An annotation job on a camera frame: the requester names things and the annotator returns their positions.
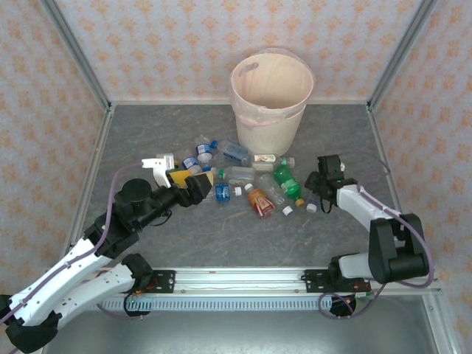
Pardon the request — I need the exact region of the orange sauce bottle white cap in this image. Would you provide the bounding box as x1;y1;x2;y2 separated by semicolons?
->
244;183;277;220

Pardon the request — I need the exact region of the blue tinted plastic bottle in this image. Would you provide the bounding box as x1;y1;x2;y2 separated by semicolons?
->
217;139;254;167

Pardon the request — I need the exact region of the aluminium table side rail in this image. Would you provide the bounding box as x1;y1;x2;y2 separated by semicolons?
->
66;105;115;251
367;105;423;266

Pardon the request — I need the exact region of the black round cable port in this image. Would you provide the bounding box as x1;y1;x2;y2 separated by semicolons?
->
329;294;358;319
124;293;153;319

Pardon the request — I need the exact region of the right black mount plate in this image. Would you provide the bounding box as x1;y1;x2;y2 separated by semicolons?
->
304;268;372;294

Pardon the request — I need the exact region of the bottle orange white label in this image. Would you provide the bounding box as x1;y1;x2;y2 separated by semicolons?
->
252;153;296;173

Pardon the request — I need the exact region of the clear bottle green cap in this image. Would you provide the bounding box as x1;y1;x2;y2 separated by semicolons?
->
216;165;256;181

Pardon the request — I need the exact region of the beige plastic bin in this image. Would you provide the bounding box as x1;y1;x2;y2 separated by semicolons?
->
230;51;316;160

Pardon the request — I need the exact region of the green bottle yellow cap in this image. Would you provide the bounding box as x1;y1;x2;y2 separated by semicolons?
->
272;164;307;207

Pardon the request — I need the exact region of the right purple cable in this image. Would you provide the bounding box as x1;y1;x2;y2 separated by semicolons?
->
319;153;435;320

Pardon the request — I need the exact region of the aluminium frame post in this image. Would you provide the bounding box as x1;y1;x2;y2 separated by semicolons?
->
38;0;114;114
367;0;442;114

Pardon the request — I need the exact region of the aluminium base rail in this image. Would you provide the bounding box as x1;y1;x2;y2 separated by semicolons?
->
94;265;443;296

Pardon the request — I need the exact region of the left black mount plate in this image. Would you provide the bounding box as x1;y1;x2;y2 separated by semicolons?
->
142;270;176;294

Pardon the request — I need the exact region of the black mount plate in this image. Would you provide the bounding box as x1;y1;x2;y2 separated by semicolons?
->
142;270;176;294
304;268;372;294

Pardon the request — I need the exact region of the aluminium table back rail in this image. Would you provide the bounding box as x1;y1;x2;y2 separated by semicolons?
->
108;98;372;108

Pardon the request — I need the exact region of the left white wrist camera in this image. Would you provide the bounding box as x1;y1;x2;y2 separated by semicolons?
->
141;153;175;189

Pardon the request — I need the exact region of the purple cable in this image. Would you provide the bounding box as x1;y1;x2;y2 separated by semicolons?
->
0;163;145;354
319;153;435;320

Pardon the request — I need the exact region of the clear bottle blue label white cap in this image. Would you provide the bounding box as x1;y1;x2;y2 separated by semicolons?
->
204;183;243;204

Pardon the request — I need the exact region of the grey metal panel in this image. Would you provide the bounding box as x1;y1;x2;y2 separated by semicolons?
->
40;309;438;354

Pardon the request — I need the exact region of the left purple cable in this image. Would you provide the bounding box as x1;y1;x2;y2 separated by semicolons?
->
0;163;145;354

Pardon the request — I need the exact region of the grey slotted cable duct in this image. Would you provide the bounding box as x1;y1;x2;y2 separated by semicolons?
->
97;296;369;311

